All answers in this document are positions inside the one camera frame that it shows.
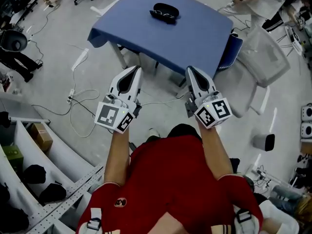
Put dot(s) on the brown cardboard box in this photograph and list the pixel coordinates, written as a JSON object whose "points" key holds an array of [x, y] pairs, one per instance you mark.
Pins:
{"points": [[42, 136]]}

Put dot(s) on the white waste bin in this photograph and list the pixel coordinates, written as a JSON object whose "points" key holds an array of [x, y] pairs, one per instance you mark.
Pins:
{"points": [[262, 142]]}

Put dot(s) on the black glasses case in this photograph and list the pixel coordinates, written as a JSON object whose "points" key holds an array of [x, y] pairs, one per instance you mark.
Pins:
{"points": [[165, 7]]}

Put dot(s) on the white perforated metal rack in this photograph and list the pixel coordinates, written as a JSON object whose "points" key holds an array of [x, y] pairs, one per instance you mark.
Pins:
{"points": [[61, 164]]}

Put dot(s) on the person's right forearm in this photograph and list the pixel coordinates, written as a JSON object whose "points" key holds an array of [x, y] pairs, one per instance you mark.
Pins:
{"points": [[214, 152]]}

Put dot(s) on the blue seat cushion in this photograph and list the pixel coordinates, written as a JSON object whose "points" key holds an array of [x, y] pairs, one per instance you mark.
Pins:
{"points": [[232, 50]]}

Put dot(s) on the person's left forearm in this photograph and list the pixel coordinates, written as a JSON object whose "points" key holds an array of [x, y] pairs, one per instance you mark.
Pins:
{"points": [[117, 155]]}

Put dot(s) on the green box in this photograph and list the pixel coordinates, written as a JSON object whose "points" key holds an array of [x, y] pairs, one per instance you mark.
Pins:
{"points": [[12, 157]]}

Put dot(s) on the white plastic chair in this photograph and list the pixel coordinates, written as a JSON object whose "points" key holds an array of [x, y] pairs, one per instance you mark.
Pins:
{"points": [[263, 57]]}

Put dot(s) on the white headset device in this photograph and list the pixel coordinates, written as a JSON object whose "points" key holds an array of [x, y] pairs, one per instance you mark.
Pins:
{"points": [[307, 130], [307, 112]]}

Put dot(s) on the person's red shirt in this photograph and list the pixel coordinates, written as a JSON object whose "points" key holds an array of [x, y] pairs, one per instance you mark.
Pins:
{"points": [[170, 174]]}

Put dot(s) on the white power strip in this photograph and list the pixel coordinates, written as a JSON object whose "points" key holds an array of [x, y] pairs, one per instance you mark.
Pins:
{"points": [[70, 95]]}

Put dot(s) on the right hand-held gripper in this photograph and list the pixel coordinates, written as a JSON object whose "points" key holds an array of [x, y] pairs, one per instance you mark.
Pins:
{"points": [[214, 111]]}

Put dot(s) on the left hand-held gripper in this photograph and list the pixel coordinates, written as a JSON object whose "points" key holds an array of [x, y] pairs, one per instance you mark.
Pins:
{"points": [[107, 114]]}

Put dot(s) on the blue tablecloth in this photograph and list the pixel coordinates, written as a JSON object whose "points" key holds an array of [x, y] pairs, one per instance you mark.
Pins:
{"points": [[158, 38]]}

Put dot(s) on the black cap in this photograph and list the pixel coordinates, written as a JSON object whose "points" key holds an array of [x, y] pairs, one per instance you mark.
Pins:
{"points": [[34, 177], [52, 192]]}

